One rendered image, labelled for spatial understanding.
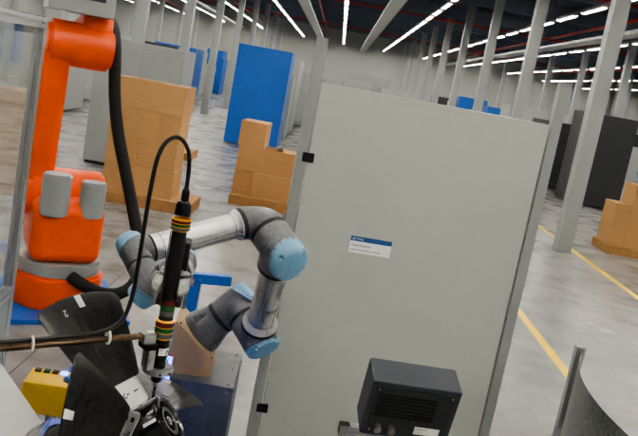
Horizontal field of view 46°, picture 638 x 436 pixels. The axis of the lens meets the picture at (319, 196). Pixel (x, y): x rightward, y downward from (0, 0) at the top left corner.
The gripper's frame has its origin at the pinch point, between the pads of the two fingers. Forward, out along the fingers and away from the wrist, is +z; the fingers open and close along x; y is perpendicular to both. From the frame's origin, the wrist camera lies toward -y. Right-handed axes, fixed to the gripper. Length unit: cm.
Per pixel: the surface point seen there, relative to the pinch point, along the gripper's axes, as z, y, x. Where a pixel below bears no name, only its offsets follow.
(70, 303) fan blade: -4.0, 8.2, 21.5
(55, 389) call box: -34, 44, 28
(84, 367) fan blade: 26.9, 9.2, 11.3
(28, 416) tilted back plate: 1.4, 34.0, 26.2
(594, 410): -111, 58, -167
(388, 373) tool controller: -36, 26, -62
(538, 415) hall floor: -316, 148, -243
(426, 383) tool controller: -34, 26, -73
